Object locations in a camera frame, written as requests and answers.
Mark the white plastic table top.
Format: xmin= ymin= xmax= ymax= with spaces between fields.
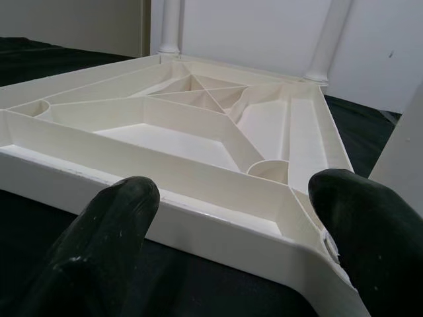
xmin=0 ymin=54 xmax=370 ymax=317

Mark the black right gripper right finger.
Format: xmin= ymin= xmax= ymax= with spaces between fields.
xmin=307 ymin=168 xmax=423 ymax=317

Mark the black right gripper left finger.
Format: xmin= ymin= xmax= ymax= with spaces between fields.
xmin=9 ymin=174 xmax=162 ymax=317

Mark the black tablecloth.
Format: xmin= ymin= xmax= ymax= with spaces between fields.
xmin=0 ymin=36 xmax=423 ymax=317

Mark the white plastic table leg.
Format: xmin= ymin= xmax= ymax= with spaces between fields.
xmin=302 ymin=0 xmax=353 ymax=87
xmin=367 ymin=82 xmax=423 ymax=199
xmin=157 ymin=0 xmax=182 ymax=57

